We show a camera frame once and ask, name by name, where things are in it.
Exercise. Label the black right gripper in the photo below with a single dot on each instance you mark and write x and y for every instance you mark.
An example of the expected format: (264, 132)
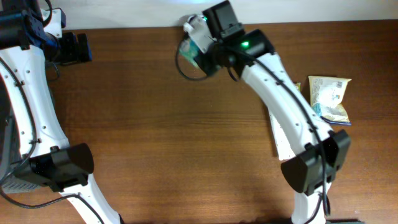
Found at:
(206, 68)

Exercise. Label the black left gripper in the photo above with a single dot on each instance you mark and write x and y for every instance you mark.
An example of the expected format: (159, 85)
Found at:
(76, 55)

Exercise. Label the teal white tissue pack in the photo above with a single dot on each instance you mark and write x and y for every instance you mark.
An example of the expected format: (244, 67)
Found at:
(189, 51)

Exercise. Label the white yellow snack bag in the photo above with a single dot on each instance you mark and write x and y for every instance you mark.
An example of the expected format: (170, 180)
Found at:
(326, 96)

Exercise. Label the white tube with tan cap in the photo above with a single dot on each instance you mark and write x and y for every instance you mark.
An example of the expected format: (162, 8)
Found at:
(284, 150)

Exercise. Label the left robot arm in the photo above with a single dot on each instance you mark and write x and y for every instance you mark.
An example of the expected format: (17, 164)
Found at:
(35, 151)

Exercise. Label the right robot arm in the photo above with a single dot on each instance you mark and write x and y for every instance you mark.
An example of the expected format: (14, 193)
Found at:
(319, 151)

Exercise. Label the dark grey plastic basket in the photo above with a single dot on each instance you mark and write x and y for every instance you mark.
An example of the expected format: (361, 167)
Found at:
(10, 154)

